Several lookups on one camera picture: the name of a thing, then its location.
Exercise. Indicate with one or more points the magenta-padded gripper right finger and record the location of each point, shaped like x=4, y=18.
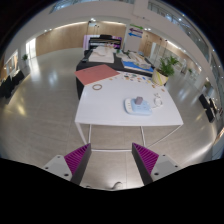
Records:
x=146, y=159

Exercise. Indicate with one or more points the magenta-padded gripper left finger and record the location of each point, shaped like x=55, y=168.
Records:
x=77, y=158

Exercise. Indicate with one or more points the small grey-mauve charger block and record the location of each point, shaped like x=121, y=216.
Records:
x=139, y=100

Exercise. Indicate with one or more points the group of dark chairs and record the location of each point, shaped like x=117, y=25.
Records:
x=10, y=83
x=208, y=106

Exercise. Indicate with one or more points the potted plant in striped pot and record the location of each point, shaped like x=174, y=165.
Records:
x=160, y=75

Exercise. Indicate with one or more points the flat pink-red mat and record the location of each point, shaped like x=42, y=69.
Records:
x=96, y=74

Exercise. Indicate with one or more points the blue flat board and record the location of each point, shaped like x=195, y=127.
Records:
x=136, y=66

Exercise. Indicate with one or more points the white architectural model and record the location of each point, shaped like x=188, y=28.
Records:
x=101, y=55

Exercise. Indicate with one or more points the small green floor plant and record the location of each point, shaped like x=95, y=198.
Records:
x=25, y=57

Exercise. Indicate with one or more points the purple-lit display screen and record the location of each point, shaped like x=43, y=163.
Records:
x=103, y=40

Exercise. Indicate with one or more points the direction sign with arrows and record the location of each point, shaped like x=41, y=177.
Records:
x=135, y=31

